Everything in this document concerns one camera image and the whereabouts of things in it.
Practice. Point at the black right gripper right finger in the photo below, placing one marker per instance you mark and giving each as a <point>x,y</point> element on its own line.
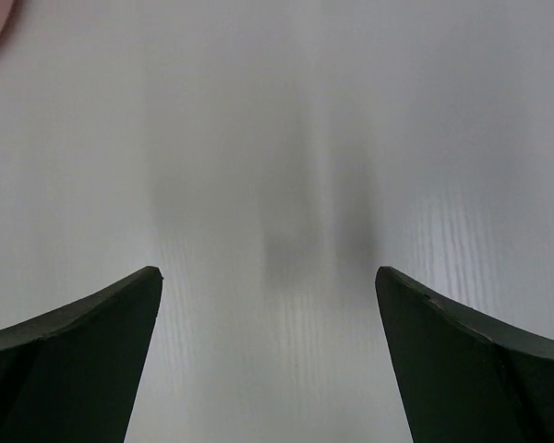
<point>464,376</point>

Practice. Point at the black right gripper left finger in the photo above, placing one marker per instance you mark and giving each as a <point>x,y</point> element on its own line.
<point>72,374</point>

